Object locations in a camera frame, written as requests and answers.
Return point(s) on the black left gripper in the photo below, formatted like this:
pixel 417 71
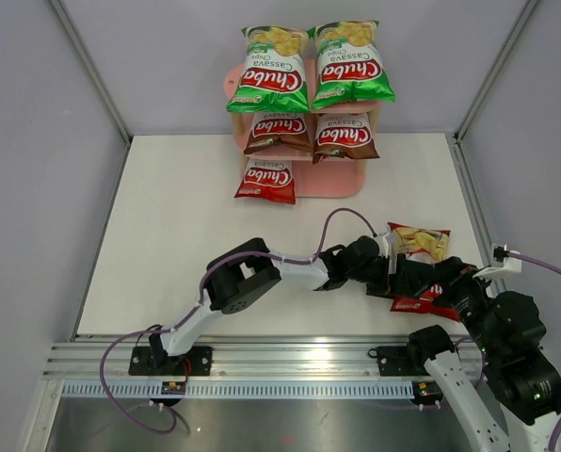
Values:
pixel 386 283

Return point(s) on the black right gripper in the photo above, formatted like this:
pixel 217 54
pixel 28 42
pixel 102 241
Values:
pixel 419 274

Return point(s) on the red Chuba chips bag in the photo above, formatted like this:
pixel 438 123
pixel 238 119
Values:
pixel 422 245
pixel 268 180

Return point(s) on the brown Chuba barbeque chips bag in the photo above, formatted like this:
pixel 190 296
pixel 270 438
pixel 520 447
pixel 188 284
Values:
pixel 344 136

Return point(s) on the green Chuba chips bag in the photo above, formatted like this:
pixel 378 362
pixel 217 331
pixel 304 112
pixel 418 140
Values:
pixel 274 76
pixel 349 68

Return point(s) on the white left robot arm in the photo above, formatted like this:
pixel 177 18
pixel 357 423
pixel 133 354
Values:
pixel 236 280

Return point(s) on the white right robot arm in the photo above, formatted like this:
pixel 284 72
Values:
pixel 507 330

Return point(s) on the pink three-tier wooden shelf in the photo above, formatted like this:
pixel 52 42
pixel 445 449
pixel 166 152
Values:
pixel 332 178

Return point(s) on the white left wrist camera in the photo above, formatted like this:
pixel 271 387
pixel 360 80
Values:
pixel 384 242

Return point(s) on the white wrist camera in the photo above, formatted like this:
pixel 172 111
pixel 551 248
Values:
pixel 504 263
pixel 384 242

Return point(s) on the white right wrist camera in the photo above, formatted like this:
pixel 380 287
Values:
pixel 504 263

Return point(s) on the right aluminium frame post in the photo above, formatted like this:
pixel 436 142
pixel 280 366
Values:
pixel 512 38

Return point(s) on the aluminium frame post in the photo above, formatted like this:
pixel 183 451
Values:
pixel 90 70
pixel 512 38

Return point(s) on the aluminium mounting rail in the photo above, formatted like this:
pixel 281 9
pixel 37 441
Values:
pixel 245 358

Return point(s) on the white slotted cable duct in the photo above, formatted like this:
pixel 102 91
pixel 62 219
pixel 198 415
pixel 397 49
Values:
pixel 269 389

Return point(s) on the left aluminium frame post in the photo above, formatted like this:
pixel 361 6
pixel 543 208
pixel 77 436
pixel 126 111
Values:
pixel 90 70

